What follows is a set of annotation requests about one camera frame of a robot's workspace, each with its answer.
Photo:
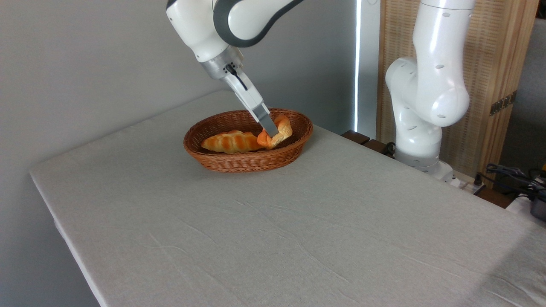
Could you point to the dark brown wooden block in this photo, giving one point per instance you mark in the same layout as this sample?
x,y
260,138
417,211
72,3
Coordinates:
x,y
355,137
377,147

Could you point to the long twisted bread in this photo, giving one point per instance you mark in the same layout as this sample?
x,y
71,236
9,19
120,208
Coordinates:
x,y
230,142

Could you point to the dark metal hinge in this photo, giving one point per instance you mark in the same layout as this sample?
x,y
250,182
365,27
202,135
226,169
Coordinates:
x,y
503,103

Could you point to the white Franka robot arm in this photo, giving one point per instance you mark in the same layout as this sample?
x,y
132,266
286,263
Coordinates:
x,y
426,85

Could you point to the round orange bread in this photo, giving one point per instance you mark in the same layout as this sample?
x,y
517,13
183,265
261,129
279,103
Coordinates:
x,y
281,128

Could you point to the white power strip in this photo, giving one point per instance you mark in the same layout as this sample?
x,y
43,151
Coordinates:
x,y
465,183

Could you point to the grey tablecloth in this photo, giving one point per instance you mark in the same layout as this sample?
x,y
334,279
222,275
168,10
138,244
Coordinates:
x,y
298,221

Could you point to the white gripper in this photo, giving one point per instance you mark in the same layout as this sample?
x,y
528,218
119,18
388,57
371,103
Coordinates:
x,y
245,91

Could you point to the brown wicker basket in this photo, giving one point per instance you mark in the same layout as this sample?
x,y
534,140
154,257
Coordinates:
x,y
239,161

